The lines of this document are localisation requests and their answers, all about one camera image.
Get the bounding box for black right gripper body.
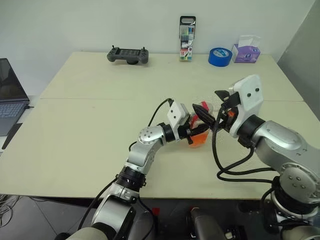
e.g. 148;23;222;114
219;91;243;133

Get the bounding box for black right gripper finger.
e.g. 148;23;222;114
214;89;230;102

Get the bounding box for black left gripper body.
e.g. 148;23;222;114
178;123;195;141

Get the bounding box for blue tape roll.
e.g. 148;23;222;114
207;47;231;68

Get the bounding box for purple tissue box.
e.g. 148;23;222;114
231;43;261;64

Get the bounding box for marker pen pack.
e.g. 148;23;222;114
178;15;197;62

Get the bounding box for white tissue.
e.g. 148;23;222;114
237;34;261;48

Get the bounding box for grey handheld game controller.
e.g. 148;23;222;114
106;44;150;66

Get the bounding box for grey laptop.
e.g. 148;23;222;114
0;57;31;137

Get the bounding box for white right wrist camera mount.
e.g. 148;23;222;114
228;74;265;139

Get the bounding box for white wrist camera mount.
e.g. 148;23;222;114
228;74;265;139
166;100;191;141

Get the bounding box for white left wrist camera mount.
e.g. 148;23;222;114
166;100;191;141

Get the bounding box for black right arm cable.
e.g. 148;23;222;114
211;107;278;183

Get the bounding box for grey loose cables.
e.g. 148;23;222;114
0;193;21;223

